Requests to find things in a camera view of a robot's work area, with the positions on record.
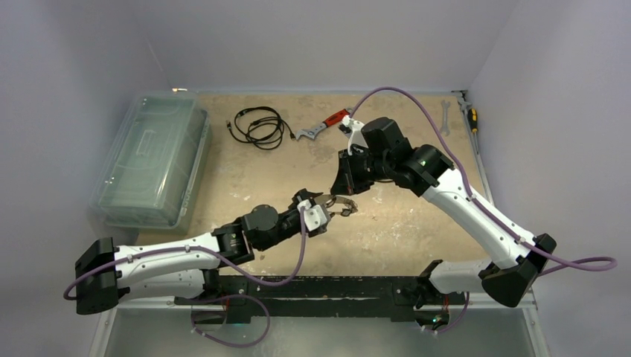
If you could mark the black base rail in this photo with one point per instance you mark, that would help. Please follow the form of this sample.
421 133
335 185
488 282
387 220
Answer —
399 299

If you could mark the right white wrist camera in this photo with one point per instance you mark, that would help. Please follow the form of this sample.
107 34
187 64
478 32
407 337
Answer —
353 131

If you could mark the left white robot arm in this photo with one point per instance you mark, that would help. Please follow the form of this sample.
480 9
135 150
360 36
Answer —
107 274

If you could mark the clear plastic storage box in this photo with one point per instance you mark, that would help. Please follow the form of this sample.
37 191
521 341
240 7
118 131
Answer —
151 176

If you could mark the silver open-end wrench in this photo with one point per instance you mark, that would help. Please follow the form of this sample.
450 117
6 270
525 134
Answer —
445 131

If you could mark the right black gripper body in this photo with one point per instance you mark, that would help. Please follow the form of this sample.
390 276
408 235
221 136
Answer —
351 173

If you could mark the red handled adjustable wrench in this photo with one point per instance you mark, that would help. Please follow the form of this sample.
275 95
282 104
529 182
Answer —
332 120

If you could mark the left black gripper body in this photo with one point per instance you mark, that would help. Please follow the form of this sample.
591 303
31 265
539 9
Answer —
294 212

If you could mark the aluminium frame rail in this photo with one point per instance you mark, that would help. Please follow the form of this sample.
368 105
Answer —
484 301

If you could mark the large metal key ring plate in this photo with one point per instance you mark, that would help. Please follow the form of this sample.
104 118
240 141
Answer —
337 205

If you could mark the yellow black screwdriver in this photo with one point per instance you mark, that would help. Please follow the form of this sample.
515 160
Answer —
472 119

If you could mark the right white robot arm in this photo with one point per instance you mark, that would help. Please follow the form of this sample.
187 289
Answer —
378 151

